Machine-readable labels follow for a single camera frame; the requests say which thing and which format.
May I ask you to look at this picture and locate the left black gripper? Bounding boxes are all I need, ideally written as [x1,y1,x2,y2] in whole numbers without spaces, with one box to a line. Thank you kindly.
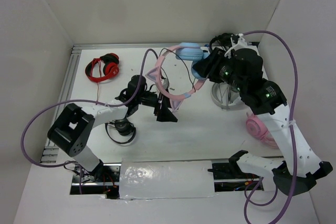
[136,88,178,122]

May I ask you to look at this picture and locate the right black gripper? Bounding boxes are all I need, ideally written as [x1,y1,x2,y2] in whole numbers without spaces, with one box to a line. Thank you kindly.
[192,46,246,92]

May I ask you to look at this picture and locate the blue pink cat-ear headphones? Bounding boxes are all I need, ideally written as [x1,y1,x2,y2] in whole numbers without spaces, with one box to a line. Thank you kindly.
[145,42,208,112]

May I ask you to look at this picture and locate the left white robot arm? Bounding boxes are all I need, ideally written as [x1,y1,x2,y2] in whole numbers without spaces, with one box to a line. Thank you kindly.
[47,75,177,182]

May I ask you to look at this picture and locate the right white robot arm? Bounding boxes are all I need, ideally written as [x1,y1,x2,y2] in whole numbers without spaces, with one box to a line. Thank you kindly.
[192,48,333,196]

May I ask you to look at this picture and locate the black headphones far corner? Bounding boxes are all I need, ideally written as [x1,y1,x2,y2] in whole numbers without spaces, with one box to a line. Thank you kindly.
[208,33,234,53]

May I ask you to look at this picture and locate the small black headphones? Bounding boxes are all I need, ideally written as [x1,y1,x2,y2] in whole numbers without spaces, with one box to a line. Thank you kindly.
[104,118,137,145]

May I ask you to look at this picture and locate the red black headphones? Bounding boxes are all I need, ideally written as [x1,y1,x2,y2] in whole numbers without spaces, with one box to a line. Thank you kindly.
[85,53,120,83]

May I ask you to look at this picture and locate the white taped sheet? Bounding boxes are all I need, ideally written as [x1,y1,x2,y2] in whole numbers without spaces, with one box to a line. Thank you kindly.
[119,161,215,200]

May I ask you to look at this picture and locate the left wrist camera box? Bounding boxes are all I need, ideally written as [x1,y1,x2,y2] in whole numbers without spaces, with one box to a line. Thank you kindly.
[161,78,170,90]

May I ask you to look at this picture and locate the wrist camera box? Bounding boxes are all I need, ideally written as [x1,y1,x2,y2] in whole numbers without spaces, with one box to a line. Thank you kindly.
[161,78,170,90]
[229,33,248,51]

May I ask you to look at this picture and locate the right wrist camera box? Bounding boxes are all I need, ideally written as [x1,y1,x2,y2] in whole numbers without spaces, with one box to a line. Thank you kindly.
[229,33,248,51]

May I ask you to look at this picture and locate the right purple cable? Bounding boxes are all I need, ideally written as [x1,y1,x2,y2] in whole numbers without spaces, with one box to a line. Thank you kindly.
[243,30,299,224]

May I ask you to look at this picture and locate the purple cable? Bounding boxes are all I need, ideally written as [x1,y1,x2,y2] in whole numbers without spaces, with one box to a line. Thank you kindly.
[243,30,299,224]
[20,48,160,167]

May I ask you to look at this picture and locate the aluminium frame rail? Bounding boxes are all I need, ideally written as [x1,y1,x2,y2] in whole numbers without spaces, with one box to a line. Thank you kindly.
[39,42,211,164]

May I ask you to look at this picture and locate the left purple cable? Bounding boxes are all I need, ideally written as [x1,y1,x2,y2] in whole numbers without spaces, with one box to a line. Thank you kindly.
[20,48,160,167]

